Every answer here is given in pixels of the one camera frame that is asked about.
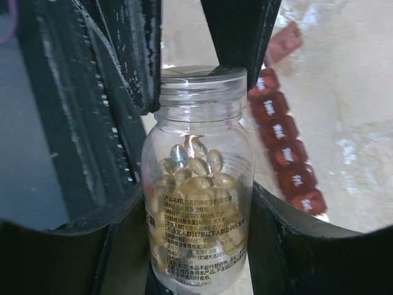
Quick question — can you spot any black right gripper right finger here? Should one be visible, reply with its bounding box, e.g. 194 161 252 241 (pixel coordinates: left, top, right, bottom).
248 183 392 294

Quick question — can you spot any red weekly pill organizer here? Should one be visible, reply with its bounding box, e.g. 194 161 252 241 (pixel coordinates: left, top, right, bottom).
247 22 327 216

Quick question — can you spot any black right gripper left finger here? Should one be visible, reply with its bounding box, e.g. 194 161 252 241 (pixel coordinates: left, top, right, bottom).
1 184 150 294

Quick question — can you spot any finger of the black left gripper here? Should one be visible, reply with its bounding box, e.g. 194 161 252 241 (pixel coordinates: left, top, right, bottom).
74 1 162 114
201 0 281 88

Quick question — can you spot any clear pill bottle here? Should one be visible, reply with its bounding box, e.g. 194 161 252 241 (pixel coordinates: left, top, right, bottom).
142 95 255 294

